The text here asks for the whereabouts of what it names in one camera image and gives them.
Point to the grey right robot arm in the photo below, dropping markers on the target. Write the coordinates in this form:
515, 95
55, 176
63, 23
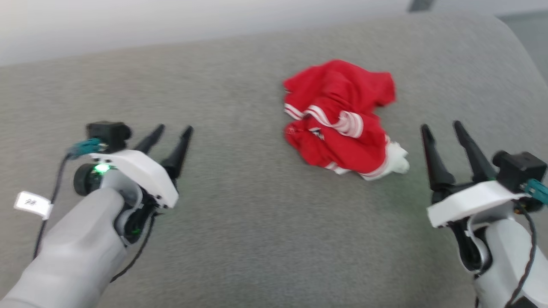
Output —
507, 261

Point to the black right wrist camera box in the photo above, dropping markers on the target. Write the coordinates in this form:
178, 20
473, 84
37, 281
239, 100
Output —
520, 171

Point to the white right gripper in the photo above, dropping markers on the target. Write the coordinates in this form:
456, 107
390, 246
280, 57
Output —
466, 204

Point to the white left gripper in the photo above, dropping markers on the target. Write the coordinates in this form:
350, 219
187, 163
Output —
141, 171

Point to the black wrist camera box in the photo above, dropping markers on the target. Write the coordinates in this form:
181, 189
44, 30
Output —
520, 171
107, 133

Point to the teal camera connector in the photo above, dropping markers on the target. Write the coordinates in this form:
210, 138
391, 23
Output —
87, 147
538, 190

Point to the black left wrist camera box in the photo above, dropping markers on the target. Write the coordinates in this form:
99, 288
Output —
107, 133

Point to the teal left camera connector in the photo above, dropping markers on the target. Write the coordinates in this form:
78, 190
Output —
87, 147

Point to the red garment with white stripes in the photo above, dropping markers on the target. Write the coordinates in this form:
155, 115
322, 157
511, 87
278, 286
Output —
342, 90

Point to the teal right camera connector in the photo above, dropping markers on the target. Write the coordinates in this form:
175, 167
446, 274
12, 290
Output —
538, 190

